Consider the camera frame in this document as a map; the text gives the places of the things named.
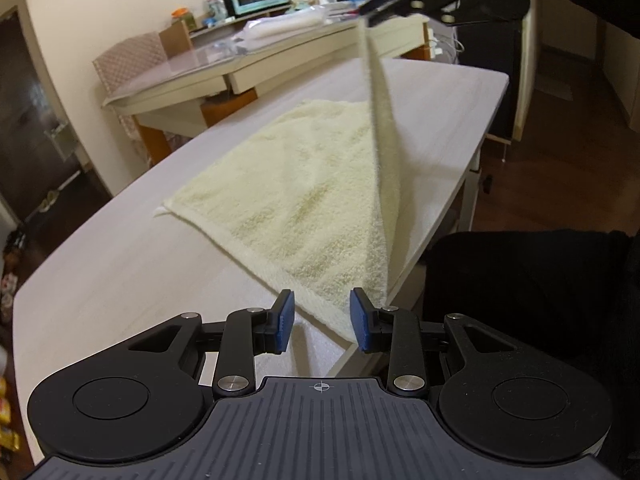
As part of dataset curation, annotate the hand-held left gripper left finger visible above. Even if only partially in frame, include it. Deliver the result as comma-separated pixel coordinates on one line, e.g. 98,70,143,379
127,289,297,396

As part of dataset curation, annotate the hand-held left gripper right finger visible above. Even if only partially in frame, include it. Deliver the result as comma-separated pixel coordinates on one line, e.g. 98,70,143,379
349,287,518,397

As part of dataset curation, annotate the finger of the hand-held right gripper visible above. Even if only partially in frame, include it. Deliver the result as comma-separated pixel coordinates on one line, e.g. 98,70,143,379
356,0,490,28

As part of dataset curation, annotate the cream terry towel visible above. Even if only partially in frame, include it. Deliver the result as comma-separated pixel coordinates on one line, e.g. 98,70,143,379
154,12,401,351

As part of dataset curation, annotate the white power strip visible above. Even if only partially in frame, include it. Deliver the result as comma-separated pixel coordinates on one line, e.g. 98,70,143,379
425,30,463,63

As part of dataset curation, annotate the black cabinet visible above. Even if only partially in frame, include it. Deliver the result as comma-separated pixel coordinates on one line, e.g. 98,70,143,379
457,15,523,143

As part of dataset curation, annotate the white folded plastic bag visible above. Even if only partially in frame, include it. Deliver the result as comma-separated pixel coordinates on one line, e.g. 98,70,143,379
240,10,326,41

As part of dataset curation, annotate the person's black clothed body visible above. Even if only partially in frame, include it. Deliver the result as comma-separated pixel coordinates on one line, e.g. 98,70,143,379
422,230,640,480

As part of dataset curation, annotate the cream desk with glass top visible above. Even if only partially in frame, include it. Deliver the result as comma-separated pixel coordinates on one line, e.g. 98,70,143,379
102,7,431,141

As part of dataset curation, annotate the small cardboard box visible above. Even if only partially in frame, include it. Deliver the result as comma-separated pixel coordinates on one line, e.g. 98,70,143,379
159,22,193,58

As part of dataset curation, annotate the beige patterned chair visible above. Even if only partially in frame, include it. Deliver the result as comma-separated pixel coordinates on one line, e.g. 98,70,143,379
92,30,176,161

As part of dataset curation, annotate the clear plastic stand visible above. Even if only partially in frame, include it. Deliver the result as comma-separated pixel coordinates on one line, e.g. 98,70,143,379
45,122,76,161

